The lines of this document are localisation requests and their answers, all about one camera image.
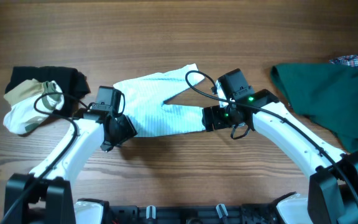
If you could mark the red plaid garment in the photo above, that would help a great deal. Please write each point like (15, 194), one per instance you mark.
(349, 60)

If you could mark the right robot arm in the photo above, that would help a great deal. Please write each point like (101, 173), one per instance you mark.
(332, 174)

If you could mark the black folded garment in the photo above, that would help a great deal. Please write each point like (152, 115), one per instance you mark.
(68, 81)

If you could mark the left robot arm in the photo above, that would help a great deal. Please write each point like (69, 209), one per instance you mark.
(44, 194)

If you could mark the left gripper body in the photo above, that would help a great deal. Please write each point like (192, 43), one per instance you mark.
(123, 131)

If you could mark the white beige olive garment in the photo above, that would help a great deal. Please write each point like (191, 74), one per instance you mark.
(30, 102)

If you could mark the dark green garment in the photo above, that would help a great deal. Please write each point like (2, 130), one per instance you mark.
(325, 93)

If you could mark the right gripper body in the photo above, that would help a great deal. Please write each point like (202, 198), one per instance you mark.
(222, 117)

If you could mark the light blue striped pants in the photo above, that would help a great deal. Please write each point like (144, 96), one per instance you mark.
(146, 106)

